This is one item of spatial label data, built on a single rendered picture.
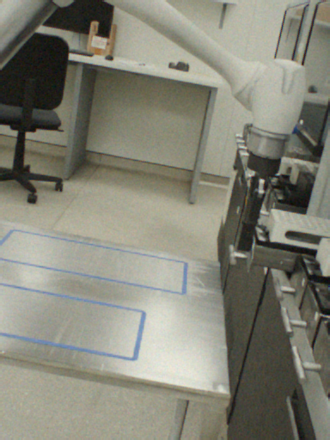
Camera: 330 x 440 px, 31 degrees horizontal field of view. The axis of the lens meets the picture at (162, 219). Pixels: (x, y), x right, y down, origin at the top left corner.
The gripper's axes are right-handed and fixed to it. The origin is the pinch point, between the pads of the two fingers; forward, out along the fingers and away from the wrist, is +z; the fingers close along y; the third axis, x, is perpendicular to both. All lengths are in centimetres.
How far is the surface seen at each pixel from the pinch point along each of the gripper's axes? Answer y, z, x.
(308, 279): -21.0, -0.5, -11.7
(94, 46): 324, -16, 97
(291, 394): -34.3, 18.5, -11.0
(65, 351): -66, -2, 29
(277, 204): 33.5, -0.1, -11.5
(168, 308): -49, -2, 16
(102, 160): 350, 76, 82
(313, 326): -35.3, 2.9, -11.0
